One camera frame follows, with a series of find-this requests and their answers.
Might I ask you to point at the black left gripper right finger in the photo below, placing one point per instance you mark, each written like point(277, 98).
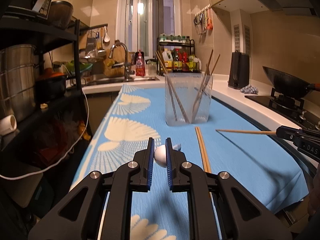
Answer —
point(219, 207)

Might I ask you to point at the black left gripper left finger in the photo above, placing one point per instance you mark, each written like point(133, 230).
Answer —
point(99, 206)

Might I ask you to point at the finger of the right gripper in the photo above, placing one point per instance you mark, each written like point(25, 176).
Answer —
point(287, 134)
point(290, 128)

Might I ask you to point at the white ceramic spoon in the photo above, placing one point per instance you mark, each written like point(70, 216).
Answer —
point(160, 156)

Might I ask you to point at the metal fork grey handle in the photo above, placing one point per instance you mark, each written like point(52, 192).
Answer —
point(202, 88)

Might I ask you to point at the hanging utensils on hooks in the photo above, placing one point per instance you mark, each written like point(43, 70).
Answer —
point(203, 20)

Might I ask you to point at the chrome kitchen faucet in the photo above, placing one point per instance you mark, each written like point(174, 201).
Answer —
point(123, 56)

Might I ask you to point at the right human hand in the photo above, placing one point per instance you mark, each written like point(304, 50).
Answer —
point(314, 201)

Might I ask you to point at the black gas stove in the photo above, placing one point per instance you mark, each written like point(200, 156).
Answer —
point(288, 107)

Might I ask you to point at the black wok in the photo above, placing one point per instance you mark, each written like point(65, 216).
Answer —
point(289, 85)

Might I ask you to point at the blue checkered cloth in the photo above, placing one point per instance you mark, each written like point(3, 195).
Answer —
point(249, 89)

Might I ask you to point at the blue patterned table mat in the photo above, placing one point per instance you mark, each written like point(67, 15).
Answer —
point(263, 167)

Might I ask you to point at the black electric kettle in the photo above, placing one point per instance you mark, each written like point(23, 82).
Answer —
point(239, 71)

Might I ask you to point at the clear plastic utensil holder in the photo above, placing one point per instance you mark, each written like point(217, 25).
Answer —
point(187, 86)

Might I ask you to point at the white mug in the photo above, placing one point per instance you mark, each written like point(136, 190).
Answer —
point(8, 125)

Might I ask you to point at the black spice rack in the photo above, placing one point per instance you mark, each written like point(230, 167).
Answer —
point(183, 53)

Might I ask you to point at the orange lidded pot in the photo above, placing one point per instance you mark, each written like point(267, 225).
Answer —
point(49, 86)

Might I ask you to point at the yellow oil jug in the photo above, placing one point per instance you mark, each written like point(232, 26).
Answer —
point(168, 60)

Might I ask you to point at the glass jar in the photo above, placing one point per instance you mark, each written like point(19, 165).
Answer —
point(152, 67)

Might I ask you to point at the stainless steel sink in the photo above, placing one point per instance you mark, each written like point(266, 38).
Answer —
point(103, 80)

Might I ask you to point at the wooden cutting board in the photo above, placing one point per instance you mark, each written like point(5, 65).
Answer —
point(113, 67)

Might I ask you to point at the red dish soap bottle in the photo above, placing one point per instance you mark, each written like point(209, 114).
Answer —
point(140, 64)

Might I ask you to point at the steel stock pot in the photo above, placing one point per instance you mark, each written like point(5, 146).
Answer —
point(17, 81)

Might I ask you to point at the white hanging ladle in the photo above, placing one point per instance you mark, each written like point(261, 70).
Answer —
point(106, 36)

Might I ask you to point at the black shelf rack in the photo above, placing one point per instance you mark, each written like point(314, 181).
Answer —
point(45, 37)

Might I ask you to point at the dark bowl on shelf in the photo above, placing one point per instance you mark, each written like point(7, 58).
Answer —
point(60, 14)

